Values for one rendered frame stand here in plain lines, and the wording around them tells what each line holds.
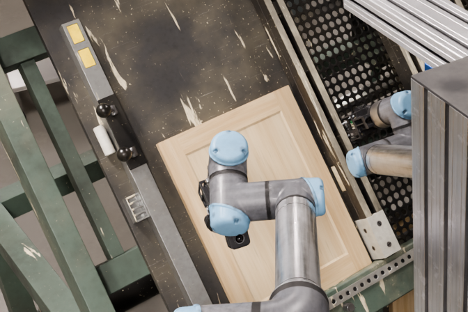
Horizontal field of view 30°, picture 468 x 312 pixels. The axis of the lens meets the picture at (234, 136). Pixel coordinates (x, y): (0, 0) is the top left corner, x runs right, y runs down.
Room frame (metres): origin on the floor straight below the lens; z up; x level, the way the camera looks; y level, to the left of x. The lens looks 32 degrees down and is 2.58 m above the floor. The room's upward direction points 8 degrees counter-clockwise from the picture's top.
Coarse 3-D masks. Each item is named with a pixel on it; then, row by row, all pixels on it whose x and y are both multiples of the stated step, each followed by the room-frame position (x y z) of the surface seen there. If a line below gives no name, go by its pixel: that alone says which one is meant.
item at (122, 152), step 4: (120, 148) 1.83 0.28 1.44; (124, 148) 1.83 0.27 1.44; (128, 148) 1.83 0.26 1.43; (132, 148) 1.92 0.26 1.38; (120, 152) 1.82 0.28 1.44; (124, 152) 1.82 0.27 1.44; (128, 152) 1.82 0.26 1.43; (132, 152) 1.90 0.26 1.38; (136, 152) 1.92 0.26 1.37; (120, 156) 1.81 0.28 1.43; (124, 156) 1.81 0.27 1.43; (128, 156) 1.82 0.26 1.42; (132, 156) 1.91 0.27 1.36; (120, 160) 1.82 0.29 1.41; (124, 160) 1.81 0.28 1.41; (128, 160) 1.82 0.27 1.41
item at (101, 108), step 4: (100, 104) 1.89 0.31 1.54; (104, 104) 1.89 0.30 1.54; (108, 104) 1.90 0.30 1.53; (96, 108) 1.89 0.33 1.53; (100, 108) 1.88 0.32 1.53; (104, 108) 1.88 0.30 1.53; (108, 108) 1.88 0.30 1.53; (112, 108) 1.98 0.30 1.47; (116, 108) 1.98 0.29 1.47; (96, 112) 1.89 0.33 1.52; (100, 112) 1.88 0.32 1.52; (104, 112) 1.88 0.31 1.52; (108, 112) 1.88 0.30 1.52; (112, 112) 1.97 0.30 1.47; (116, 112) 1.97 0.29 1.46; (100, 116) 1.88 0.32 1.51; (104, 116) 1.88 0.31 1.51
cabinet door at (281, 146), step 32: (288, 96) 2.17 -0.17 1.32; (192, 128) 2.03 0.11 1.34; (224, 128) 2.06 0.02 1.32; (256, 128) 2.08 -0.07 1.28; (288, 128) 2.11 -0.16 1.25; (192, 160) 1.97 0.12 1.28; (256, 160) 2.02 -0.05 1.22; (288, 160) 2.04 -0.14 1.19; (320, 160) 2.07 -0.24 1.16; (192, 192) 1.91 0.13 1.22; (256, 224) 1.90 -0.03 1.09; (320, 224) 1.94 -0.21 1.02; (352, 224) 1.96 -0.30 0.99; (224, 256) 1.82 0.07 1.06; (256, 256) 1.84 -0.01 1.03; (320, 256) 1.88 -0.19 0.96; (352, 256) 1.90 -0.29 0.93; (224, 288) 1.76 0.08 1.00; (256, 288) 1.78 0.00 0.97
